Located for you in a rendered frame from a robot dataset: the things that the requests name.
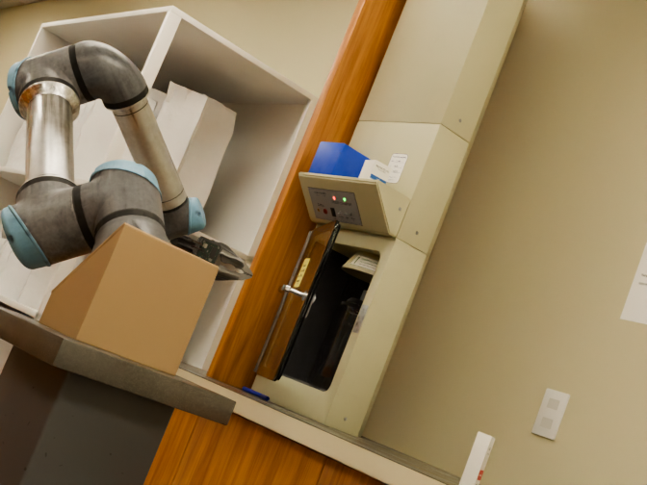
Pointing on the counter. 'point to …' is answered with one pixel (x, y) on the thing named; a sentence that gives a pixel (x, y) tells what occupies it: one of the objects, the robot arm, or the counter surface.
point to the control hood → (369, 190)
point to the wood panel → (289, 201)
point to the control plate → (323, 199)
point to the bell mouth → (362, 266)
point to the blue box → (337, 160)
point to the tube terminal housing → (377, 309)
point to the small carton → (372, 169)
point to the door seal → (309, 303)
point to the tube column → (444, 63)
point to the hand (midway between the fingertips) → (246, 273)
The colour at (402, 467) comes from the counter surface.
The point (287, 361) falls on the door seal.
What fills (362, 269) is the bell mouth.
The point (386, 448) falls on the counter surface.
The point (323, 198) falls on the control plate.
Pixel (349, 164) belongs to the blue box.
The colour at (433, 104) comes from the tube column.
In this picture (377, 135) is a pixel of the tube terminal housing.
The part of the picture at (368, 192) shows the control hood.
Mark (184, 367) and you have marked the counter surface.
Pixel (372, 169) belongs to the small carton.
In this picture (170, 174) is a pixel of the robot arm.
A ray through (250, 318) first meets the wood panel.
